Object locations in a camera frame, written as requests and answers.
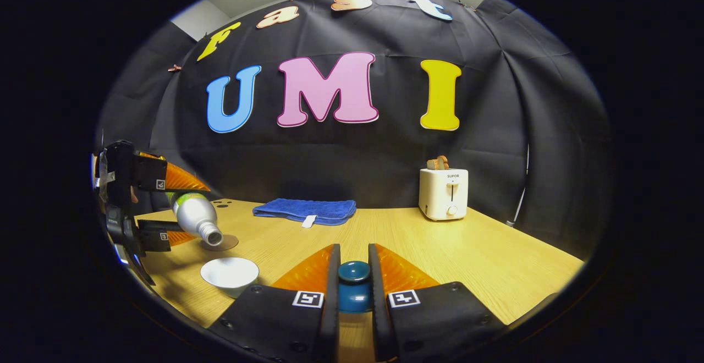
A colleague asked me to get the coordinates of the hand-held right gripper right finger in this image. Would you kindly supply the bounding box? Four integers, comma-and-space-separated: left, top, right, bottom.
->
367, 243, 507, 362

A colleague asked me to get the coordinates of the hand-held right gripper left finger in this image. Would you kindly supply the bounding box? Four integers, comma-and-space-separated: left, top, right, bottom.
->
208, 244, 342, 363

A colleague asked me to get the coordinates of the teal teacup lid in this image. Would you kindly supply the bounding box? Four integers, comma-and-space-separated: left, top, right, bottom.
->
338, 261, 372, 314

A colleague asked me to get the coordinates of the silver green-label water bottle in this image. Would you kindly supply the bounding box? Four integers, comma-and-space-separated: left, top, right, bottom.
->
167, 191, 224, 247

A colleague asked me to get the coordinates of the round brown coaster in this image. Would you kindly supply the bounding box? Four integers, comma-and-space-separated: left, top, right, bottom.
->
199, 234, 239, 251

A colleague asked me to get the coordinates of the white teacup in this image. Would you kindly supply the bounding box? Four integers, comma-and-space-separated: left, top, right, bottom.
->
200, 257, 260, 299

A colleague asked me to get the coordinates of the folded blue towel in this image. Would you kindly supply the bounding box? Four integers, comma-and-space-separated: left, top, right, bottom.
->
252, 198, 357, 228

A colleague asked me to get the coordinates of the white toaster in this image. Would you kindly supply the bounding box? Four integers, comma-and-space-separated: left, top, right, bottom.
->
419, 168, 469, 222

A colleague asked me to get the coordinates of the black backdrop cloth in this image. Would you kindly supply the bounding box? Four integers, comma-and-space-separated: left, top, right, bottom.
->
93, 0, 614, 259

